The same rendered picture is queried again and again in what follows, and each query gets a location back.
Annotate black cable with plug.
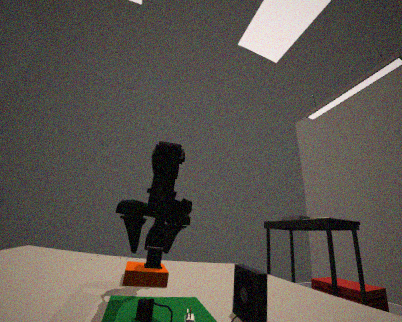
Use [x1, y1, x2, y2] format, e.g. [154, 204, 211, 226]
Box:
[135, 298, 243, 322]

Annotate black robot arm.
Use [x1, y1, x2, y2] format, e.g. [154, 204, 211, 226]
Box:
[144, 141, 192, 269]

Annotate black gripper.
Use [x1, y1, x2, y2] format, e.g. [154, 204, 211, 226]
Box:
[115, 183, 190, 254]

